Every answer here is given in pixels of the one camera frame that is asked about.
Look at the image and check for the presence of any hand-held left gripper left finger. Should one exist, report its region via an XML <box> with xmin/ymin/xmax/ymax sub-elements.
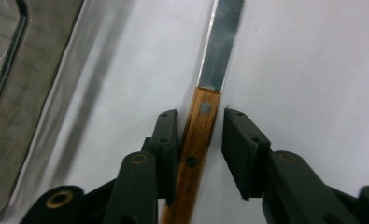
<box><xmin>142</xmin><ymin>108</ymin><xmax>179</xmax><ymax>207</ymax></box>

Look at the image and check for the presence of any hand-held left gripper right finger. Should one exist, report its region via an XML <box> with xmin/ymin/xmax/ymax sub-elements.
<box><xmin>220</xmin><ymin>107</ymin><xmax>272</xmax><ymax>201</ymax></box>

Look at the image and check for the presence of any wooden-handled steel knife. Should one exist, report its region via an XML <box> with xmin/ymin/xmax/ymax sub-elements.
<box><xmin>159</xmin><ymin>0</ymin><xmax>246</xmax><ymax>224</ymax></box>

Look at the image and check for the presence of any grey translucent plastic bin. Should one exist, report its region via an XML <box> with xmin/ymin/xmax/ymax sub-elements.
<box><xmin>0</xmin><ymin>0</ymin><xmax>85</xmax><ymax>224</ymax></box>

